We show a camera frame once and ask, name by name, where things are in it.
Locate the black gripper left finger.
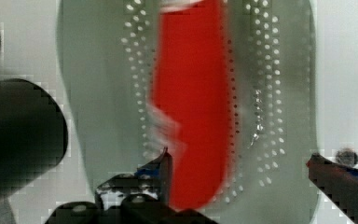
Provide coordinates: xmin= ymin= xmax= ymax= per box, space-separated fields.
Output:
xmin=45 ymin=148 xmax=218 ymax=224

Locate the red plush ketchup bottle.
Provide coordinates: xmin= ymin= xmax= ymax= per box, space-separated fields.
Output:
xmin=151 ymin=0 xmax=232 ymax=209

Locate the black case with handle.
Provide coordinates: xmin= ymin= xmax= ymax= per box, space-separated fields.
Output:
xmin=0 ymin=35 xmax=68 ymax=201

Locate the grey green perforated strainer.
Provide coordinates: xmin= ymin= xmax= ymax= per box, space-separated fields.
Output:
xmin=57 ymin=0 xmax=318 ymax=224

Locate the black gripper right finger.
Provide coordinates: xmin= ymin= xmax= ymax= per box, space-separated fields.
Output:
xmin=306 ymin=153 xmax=358 ymax=224

